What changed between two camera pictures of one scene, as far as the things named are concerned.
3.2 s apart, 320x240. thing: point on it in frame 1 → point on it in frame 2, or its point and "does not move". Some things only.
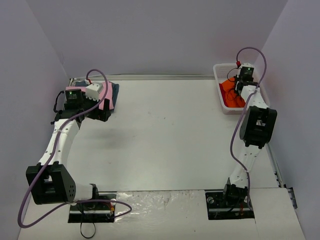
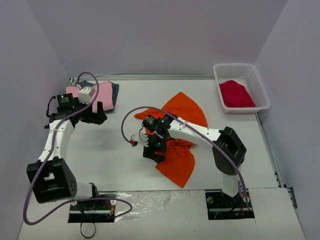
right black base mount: (231, 203) does not move
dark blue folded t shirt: (114, 87) does not move
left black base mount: (93, 212) does not move
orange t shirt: (231, 98) → (180, 157)
